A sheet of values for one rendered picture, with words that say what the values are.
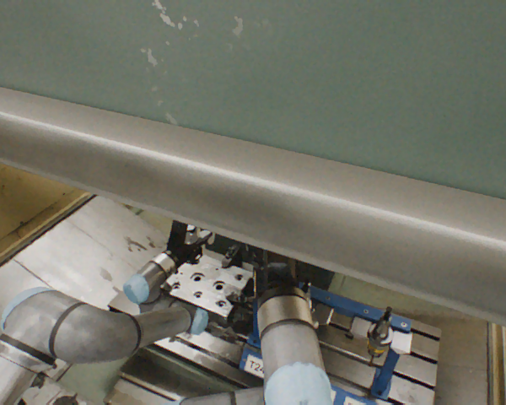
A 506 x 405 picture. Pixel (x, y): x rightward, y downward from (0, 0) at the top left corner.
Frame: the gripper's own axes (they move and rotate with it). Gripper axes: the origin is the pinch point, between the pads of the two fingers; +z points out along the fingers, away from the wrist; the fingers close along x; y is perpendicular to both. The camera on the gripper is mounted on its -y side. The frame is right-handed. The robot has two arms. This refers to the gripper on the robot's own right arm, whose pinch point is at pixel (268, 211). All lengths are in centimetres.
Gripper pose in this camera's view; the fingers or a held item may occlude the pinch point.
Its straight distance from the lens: 69.2
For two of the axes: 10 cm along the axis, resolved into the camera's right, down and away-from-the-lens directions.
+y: 0.0, 7.9, 6.1
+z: -0.8, -6.1, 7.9
